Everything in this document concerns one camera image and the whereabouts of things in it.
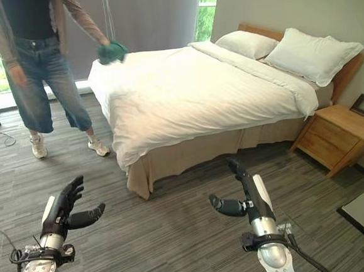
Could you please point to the green cloth garment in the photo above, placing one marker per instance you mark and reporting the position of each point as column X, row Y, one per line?
column 111, row 52

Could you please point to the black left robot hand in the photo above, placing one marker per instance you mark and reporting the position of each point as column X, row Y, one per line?
column 59, row 211

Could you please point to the white duvet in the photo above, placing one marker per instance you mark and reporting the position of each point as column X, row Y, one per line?
column 194, row 94

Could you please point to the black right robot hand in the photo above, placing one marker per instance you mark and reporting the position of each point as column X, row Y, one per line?
column 252, row 193

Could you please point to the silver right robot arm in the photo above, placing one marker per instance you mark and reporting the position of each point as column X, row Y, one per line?
column 274, row 251

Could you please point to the wooden nightstand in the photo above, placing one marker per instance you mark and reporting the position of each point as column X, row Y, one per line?
column 335, row 136

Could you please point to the grey curtain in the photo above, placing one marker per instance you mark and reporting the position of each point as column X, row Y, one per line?
column 147, row 19

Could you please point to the wooden bed with beige skirt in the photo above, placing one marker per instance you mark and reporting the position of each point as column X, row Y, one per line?
column 177, row 155

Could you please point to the person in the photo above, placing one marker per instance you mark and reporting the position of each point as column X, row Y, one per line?
column 39, row 63

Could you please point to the plump white pillow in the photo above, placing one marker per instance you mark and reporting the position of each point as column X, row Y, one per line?
column 312, row 54

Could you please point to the flat white pillow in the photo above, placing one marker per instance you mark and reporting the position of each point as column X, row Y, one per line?
column 245, row 43

